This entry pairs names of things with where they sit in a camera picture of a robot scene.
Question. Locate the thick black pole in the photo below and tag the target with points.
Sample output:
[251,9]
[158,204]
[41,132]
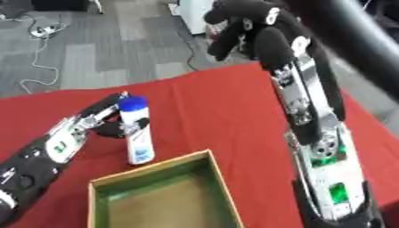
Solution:
[358,38]

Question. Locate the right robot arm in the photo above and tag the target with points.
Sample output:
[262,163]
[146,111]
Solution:
[332,175]

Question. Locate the black case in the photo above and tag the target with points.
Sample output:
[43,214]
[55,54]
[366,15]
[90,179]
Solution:
[60,4]

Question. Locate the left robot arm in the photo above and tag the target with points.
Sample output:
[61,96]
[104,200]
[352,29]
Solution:
[26,175]

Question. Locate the white bottle with blue cap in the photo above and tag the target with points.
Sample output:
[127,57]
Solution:
[139,139]

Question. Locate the white power strip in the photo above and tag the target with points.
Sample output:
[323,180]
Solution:
[45,31]

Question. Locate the white cabinet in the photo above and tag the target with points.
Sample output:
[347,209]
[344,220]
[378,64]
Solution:
[195,14]

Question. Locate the cardboard box with green inside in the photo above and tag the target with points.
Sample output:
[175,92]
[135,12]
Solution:
[156,201]

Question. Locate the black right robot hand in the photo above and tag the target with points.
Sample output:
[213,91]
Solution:
[274,41]

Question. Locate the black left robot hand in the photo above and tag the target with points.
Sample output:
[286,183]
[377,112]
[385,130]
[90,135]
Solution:
[111,130]

